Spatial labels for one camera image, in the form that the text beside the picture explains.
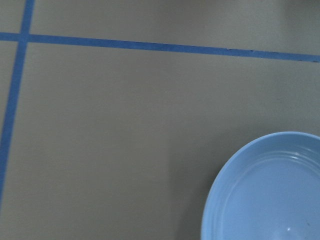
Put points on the blue plate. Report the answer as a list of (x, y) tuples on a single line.
[(268, 190)]

